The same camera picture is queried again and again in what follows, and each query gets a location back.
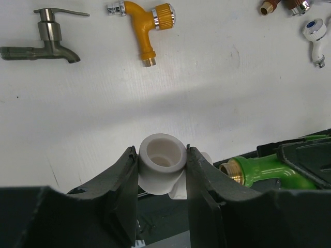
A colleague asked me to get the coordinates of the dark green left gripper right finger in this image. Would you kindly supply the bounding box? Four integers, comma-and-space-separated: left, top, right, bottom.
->
186, 147, 330, 247

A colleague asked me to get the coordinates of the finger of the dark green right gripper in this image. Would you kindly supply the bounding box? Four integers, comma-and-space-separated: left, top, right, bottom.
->
278, 141, 330, 190
215, 135, 330, 171

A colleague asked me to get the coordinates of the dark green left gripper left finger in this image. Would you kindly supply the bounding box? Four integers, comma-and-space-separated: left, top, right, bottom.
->
1, 147, 138, 247

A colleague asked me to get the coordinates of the white plastic elbow fitting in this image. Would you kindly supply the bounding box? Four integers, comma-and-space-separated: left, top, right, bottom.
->
138, 133, 214, 200

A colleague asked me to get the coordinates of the green faucet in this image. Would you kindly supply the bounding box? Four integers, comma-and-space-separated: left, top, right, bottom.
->
219, 154, 317, 190

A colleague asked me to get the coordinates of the white faucet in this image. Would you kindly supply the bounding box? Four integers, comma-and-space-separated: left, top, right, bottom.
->
302, 18, 327, 69

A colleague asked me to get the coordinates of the brown faucet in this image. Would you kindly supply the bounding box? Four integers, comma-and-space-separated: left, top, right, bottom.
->
259, 0, 312, 16

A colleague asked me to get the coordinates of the dark grey faucet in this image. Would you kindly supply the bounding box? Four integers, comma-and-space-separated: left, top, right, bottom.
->
1, 8, 89, 64

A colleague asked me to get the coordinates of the yellow faucet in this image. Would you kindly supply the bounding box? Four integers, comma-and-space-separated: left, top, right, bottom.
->
106, 1, 176, 67

